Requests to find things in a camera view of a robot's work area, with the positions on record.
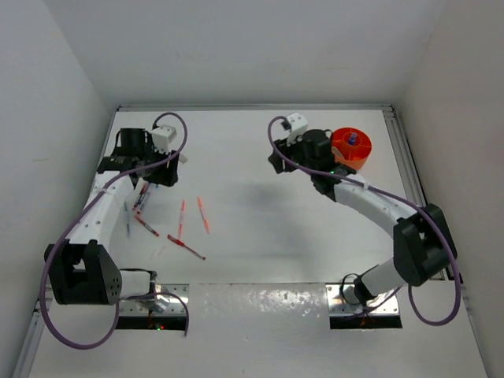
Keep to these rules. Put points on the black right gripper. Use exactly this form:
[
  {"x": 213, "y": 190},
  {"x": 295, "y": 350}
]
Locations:
[{"x": 282, "y": 146}]

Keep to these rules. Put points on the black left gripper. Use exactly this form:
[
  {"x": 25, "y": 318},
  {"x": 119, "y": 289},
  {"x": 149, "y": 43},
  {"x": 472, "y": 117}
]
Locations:
[{"x": 165, "y": 176}]

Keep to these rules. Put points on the white glue bottle blue cap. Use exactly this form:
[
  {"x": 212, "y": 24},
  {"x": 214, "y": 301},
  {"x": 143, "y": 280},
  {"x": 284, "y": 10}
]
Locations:
[{"x": 353, "y": 139}]

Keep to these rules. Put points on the orange highlighter pen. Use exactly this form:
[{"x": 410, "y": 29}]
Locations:
[
  {"x": 202, "y": 210},
  {"x": 181, "y": 219}
]

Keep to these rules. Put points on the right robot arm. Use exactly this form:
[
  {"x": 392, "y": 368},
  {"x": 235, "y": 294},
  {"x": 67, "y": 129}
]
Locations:
[{"x": 422, "y": 245}]

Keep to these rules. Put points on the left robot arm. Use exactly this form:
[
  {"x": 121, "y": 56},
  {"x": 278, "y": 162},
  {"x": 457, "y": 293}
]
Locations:
[{"x": 83, "y": 271}]

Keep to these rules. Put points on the dark red gel pen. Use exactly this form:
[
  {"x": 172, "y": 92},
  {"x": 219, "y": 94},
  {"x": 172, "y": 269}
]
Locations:
[{"x": 140, "y": 197}]

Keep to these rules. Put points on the orange round compartment container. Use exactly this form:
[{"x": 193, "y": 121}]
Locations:
[{"x": 353, "y": 156}]

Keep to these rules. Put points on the blue gel pen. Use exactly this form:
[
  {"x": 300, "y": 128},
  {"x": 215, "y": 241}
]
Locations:
[{"x": 144, "y": 199}]

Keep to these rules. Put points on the blue thin ballpoint pen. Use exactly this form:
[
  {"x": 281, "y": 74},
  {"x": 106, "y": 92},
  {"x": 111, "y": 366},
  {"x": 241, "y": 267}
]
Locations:
[{"x": 127, "y": 220}]

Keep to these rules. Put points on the red capped gel pen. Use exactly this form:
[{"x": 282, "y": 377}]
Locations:
[{"x": 146, "y": 225}]

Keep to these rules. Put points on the red gel pen long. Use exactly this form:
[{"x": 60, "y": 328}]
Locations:
[{"x": 178, "y": 242}]

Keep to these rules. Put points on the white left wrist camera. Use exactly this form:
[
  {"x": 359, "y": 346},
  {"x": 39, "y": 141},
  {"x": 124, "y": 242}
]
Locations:
[{"x": 162, "y": 137}]

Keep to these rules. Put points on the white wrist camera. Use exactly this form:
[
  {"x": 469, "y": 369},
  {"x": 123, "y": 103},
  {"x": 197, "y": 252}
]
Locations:
[
  {"x": 296, "y": 125},
  {"x": 162, "y": 137}
]

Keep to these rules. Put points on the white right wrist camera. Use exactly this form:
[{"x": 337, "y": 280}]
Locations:
[{"x": 296, "y": 125}]

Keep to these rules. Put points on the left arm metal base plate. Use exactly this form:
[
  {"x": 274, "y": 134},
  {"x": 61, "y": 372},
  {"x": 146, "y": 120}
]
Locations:
[{"x": 166, "y": 300}]

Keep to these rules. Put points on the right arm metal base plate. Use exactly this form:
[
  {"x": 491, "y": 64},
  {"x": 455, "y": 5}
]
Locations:
[{"x": 341, "y": 302}]

